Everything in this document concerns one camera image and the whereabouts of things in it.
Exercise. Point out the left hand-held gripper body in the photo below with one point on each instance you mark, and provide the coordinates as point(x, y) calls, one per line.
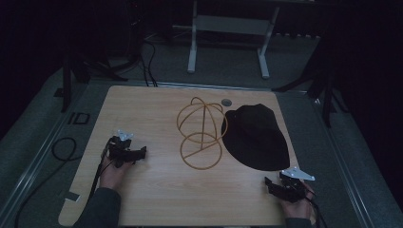
point(119, 146)

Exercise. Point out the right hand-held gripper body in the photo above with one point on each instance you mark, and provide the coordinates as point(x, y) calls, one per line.
point(294, 185)

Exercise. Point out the black bucket hat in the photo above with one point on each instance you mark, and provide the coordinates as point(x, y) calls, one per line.
point(253, 139)

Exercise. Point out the person's right hand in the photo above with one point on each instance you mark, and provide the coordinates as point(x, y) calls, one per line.
point(299, 209)

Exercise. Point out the person's left hand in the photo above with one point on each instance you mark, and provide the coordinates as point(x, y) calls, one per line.
point(112, 175)

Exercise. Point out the black tripod stand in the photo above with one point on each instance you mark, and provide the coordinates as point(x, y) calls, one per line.
point(323, 91)
point(82, 68)

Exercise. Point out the grey round table grommet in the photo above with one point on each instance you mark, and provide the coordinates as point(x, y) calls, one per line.
point(226, 102)

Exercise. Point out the white metal desk frame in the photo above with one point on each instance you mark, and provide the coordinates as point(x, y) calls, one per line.
point(228, 25)

